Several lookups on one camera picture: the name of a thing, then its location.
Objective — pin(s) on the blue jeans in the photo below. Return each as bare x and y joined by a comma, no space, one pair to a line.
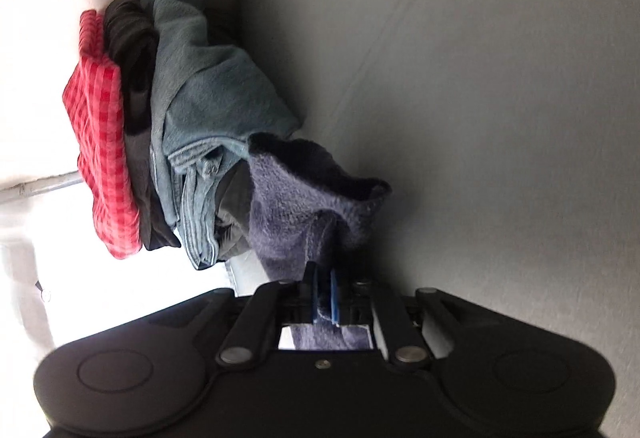
215,83

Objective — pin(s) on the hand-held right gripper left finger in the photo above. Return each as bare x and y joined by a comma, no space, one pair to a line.
316,298

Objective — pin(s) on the navy fuzzy sweater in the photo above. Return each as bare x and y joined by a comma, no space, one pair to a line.
290,208

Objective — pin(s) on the dark grey garment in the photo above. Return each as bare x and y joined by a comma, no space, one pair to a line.
232,208

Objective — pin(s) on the red checked cloth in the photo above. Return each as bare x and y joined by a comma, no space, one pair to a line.
100,128

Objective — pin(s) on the black garment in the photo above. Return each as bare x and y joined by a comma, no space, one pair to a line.
130,43

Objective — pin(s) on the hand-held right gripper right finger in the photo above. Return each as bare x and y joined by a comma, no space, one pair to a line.
336,303

